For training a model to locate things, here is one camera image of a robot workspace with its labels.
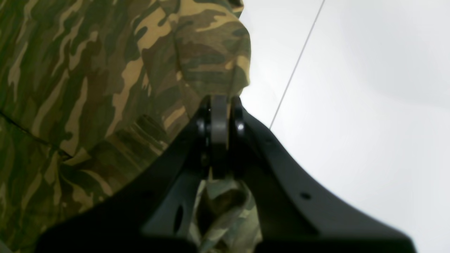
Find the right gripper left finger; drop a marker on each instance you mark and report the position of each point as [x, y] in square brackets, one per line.
[152, 214]

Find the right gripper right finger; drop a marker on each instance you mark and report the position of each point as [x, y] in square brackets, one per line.
[296, 213]

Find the camouflage t-shirt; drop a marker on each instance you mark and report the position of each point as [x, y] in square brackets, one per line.
[93, 91]

